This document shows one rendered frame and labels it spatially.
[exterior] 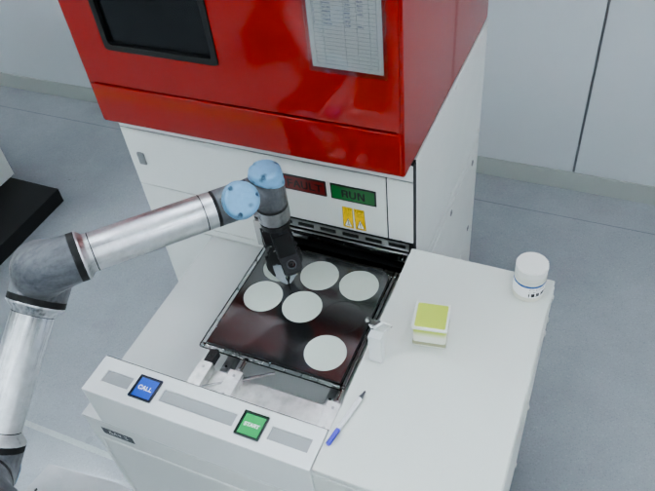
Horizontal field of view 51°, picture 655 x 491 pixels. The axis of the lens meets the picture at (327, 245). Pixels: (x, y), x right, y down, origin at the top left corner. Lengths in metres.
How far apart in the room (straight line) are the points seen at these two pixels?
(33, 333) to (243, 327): 0.48
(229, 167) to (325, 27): 0.57
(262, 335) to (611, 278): 1.77
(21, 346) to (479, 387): 0.91
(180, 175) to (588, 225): 1.94
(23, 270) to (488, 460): 0.93
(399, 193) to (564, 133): 1.72
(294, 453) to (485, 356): 0.45
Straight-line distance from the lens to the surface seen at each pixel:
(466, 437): 1.39
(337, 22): 1.33
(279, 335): 1.63
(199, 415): 1.48
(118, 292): 3.14
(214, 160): 1.79
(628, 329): 2.87
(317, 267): 1.76
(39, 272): 1.33
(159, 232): 1.32
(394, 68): 1.34
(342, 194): 1.65
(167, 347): 1.79
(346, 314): 1.65
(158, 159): 1.91
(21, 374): 1.48
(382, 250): 1.73
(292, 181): 1.70
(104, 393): 1.58
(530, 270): 1.54
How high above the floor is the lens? 2.18
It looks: 45 degrees down
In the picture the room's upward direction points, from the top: 8 degrees counter-clockwise
